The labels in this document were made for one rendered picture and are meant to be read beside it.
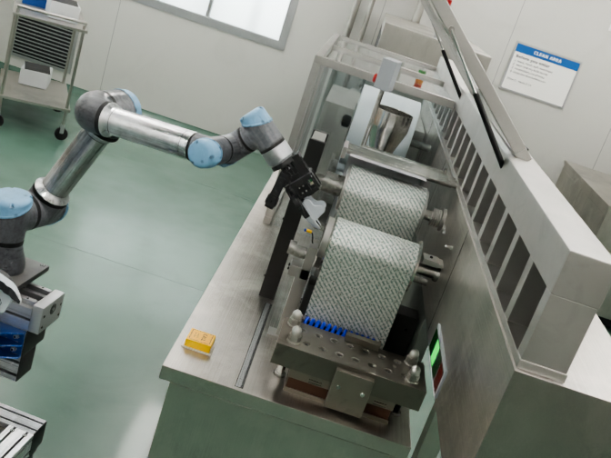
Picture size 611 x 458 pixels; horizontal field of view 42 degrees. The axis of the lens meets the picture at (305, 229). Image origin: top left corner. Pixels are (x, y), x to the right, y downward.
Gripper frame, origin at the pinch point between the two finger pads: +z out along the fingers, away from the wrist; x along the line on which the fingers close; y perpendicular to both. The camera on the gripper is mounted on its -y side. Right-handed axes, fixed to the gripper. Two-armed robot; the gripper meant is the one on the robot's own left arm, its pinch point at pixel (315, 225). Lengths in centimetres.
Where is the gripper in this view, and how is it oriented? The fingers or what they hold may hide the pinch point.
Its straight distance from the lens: 218.3
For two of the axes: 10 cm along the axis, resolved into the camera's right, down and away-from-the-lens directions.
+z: 5.4, 8.2, 2.1
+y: 8.4, -4.9, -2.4
